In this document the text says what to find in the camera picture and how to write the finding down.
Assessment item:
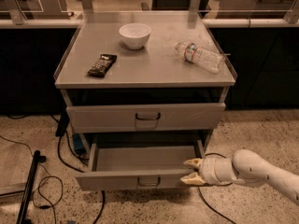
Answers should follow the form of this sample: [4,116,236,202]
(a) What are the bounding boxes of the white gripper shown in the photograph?
[180,157,235,186]

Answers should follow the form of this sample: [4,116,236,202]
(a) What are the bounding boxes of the grey drawer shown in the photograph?
[66,103,225,133]
[76,140,204,191]

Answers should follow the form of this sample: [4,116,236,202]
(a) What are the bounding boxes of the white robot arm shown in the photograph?
[180,149,299,204]

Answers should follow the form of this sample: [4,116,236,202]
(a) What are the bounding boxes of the grey drawer cabinet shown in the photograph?
[53,10,238,161]

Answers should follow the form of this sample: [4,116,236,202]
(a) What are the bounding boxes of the clear plastic water bottle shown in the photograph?
[175,42,224,74]

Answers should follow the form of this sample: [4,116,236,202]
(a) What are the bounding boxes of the black power adapter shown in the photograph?
[55,111,69,137]

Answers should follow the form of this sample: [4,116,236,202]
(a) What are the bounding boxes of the dark snack bar packet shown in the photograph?
[88,54,117,77]

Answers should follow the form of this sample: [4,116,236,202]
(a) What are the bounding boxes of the white ceramic bowl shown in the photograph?
[119,23,151,49]

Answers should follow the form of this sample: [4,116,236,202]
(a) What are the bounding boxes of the black cable right floor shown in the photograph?
[196,152,239,224]

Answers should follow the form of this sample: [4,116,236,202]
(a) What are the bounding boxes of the black cable floor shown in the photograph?
[196,152,239,224]
[50,114,106,224]

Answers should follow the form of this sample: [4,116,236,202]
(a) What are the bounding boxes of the black cable left floor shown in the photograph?
[50,114,106,224]

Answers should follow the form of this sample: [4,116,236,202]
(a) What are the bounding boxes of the thin black looped cable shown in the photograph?
[0,133,64,224]

